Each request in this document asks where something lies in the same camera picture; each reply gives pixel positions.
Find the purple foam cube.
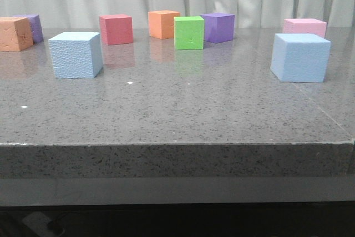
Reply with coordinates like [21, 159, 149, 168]
[200, 13, 235, 43]
[13, 14, 44, 43]

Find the red foam cube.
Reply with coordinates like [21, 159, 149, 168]
[99, 14, 133, 45]

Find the dented orange foam cube left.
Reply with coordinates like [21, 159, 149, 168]
[0, 17, 33, 52]

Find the textured light blue foam cube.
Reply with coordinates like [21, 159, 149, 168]
[48, 32, 103, 78]

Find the smooth light blue foam cube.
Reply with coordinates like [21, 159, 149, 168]
[270, 33, 331, 83]

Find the purple foam cube right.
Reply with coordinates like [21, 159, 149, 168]
[200, 13, 235, 43]

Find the orange foam cube centre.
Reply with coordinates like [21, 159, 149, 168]
[148, 10, 180, 39]

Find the pink foam cube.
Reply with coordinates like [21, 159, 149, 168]
[282, 18, 327, 38]

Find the purple foam cube left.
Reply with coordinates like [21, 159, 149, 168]
[13, 14, 44, 43]

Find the green foam cube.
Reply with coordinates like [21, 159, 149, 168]
[174, 16, 205, 50]

